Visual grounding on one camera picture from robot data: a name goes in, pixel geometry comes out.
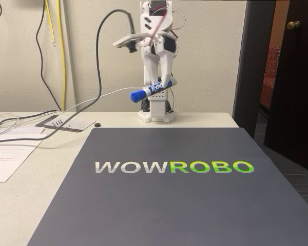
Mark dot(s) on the blue capped white marker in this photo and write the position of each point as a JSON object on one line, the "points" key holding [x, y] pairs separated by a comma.
{"points": [[146, 91]]}

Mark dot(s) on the small black round cap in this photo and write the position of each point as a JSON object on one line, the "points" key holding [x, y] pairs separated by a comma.
{"points": [[98, 124]]}

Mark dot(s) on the striped screw sorting card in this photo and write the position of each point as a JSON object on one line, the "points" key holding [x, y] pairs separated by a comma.
{"points": [[79, 124]]}

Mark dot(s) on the brass door knob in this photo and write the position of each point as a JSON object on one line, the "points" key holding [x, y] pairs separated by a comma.
{"points": [[293, 24]]}

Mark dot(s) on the dark wooden door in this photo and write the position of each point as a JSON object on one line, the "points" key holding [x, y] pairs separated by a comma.
{"points": [[295, 89]]}

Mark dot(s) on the grey WOWROBO mat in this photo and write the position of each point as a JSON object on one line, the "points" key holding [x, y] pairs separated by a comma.
{"points": [[169, 205]]}

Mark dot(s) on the blank white paper sheet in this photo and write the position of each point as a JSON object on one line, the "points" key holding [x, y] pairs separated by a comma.
{"points": [[23, 137]]}

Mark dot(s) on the printed white paper sheet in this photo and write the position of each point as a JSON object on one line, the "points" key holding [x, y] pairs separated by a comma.
{"points": [[5, 164]]}

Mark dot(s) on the black camera on white mount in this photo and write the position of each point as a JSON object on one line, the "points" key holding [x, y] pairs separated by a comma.
{"points": [[128, 41]]}

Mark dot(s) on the dark grey door frame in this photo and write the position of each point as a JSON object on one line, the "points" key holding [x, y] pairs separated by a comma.
{"points": [[249, 64]]}

